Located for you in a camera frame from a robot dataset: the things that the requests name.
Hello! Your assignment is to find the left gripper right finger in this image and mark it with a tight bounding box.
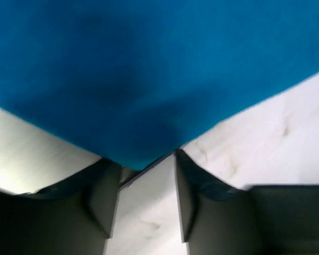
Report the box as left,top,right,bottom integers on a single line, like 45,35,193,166
175,149,319,255

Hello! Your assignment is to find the blue t shirt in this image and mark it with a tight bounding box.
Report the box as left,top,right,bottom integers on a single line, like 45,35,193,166
0,1,319,170

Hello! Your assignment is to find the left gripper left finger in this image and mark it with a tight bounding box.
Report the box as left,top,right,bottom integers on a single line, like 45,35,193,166
0,159,122,254

